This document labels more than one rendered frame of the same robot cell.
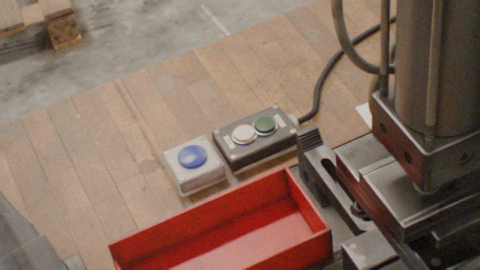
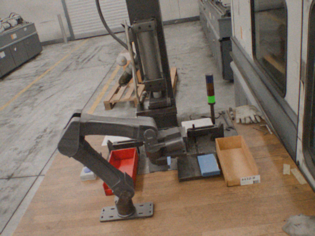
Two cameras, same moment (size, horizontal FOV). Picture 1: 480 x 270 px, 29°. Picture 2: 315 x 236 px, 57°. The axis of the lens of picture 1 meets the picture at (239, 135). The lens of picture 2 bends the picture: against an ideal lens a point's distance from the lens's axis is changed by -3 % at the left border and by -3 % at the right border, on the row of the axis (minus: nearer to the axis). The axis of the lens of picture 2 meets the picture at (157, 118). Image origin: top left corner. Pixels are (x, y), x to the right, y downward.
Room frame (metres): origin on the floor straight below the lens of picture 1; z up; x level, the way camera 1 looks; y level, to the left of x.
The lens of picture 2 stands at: (0.06, 0.94, 1.67)
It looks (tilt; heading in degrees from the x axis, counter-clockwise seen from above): 26 degrees down; 294
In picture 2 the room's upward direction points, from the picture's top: 11 degrees counter-clockwise
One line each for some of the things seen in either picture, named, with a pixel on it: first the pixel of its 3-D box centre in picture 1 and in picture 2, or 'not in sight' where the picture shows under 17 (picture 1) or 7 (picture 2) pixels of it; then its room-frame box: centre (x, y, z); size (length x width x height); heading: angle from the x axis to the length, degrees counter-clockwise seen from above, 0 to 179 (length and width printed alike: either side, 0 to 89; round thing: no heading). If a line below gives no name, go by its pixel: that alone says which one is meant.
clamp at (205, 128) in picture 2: not in sight; (202, 132); (0.38, -0.26, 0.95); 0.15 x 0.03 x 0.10; 19
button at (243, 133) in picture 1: (244, 136); not in sight; (0.86, -0.01, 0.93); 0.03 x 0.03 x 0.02
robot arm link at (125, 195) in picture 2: not in sight; (123, 190); (0.56, 0.25, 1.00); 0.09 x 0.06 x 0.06; 118
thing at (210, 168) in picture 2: not in sight; (207, 163); (0.31, -0.04, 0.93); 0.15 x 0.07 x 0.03; 111
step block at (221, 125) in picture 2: not in sight; (216, 131); (0.32, -0.29, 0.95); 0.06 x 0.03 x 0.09; 19
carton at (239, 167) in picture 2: not in sight; (236, 159); (0.20, -0.08, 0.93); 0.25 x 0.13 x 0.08; 109
